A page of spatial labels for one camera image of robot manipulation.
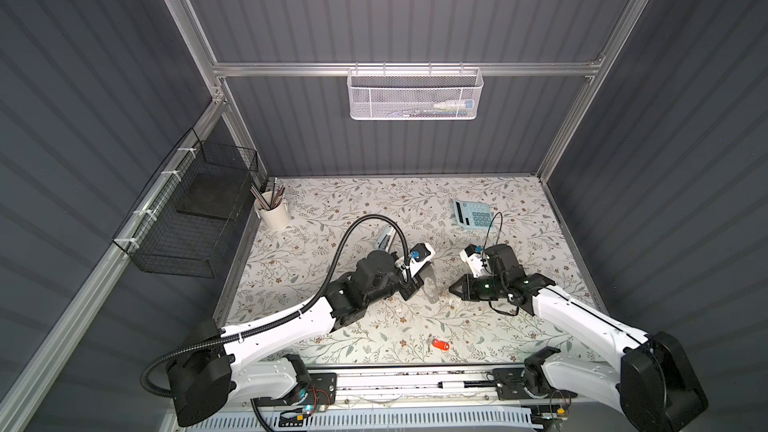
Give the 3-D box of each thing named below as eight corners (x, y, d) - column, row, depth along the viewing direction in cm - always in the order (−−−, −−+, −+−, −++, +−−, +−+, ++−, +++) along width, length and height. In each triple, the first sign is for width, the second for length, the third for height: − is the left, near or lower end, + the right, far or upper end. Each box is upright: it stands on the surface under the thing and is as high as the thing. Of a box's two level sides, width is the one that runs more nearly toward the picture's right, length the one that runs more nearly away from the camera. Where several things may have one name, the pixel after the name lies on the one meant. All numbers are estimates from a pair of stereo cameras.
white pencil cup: (259, 222, 109) (249, 203, 101) (277, 208, 114) (268, 189, 105) (277, 235, 106) (268, 217, 97) (295, 221, 110) (287, 203, 101)
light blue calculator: (456, 228, 107) (457, 223, 104) (452, 206, 114) (453, 200, 111) (492, 228, 107) (495, 223, 104) (486, 206, 114) (488, 200, 111)
